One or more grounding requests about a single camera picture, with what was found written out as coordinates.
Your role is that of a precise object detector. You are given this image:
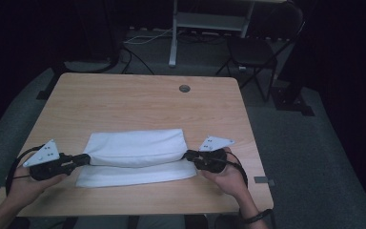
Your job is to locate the grey tape strip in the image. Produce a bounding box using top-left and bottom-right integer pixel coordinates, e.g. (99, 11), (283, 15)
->
(254, 176), (276, 187)

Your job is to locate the black floor cable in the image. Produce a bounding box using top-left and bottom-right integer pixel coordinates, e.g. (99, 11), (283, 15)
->
(119, 47), (155, 76)

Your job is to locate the black stand base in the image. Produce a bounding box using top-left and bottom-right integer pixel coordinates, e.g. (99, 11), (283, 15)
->
(271, 85), (315, 117)

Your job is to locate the white metal desk frame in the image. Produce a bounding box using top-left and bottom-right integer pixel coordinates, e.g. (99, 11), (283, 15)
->
(168, 0), (257, 68)

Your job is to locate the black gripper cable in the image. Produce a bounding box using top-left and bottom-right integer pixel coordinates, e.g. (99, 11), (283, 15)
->
(5, 144), (46, 197)
(225, 151), (273, 225)

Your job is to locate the white floor cable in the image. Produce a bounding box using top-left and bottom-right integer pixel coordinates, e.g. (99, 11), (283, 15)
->
(123, 28), (176, 46)

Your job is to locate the person's left hand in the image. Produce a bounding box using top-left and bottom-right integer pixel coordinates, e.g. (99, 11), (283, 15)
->
(8, 166), (68, 208)

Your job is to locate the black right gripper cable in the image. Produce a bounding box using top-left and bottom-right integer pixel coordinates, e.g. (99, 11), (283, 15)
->
(225, 151), (273, 225)

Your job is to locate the black table foot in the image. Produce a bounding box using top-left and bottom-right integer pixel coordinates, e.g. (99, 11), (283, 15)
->
(36, 63), (66, 101)

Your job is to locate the person's right hand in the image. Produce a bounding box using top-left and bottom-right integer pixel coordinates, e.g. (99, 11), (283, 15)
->
(199, 147), (248, 199)

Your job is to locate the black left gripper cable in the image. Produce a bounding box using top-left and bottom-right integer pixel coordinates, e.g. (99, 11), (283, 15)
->
(5, 144), (46, 197)

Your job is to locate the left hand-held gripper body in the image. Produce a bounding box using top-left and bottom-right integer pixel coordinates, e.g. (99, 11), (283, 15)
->
(22, 138), (74, 181)

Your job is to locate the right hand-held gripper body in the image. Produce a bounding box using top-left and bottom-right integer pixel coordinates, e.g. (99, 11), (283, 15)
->
(193, 135), (235, 175)

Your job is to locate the black folding chair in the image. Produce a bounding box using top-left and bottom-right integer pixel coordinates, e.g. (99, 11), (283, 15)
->
(215, 1), (307, 103)

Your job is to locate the white printed tank top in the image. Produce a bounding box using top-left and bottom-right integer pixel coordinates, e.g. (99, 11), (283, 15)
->
(75, 128), (198, 189)

